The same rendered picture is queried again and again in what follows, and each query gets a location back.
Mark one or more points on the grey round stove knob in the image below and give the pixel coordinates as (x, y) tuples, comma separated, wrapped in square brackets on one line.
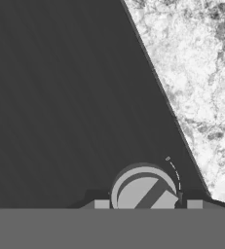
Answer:
[(140, 189)]

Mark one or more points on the black glass hob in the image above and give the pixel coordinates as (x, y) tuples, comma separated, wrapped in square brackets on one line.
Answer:
[(71, 97)]

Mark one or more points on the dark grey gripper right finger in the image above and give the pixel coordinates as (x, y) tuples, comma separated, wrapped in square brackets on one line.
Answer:
[(195, 203)]

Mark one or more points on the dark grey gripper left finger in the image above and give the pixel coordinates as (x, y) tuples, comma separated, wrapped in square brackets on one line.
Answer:
[(99, 203)]

